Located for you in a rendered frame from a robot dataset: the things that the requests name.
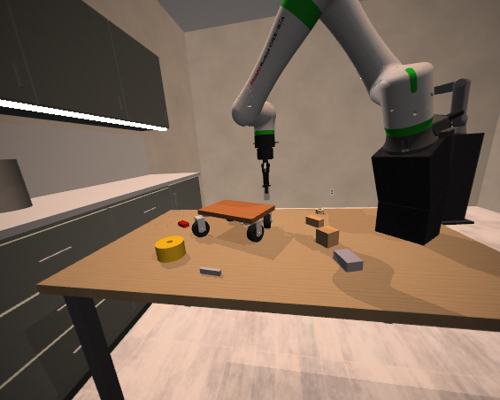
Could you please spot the yellow short cylinder with center hole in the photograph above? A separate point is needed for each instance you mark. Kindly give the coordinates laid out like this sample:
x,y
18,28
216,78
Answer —
x,y
170,249

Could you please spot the wooden dolly with casters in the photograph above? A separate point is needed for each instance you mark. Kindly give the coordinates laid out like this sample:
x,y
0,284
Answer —
x,y
249,214

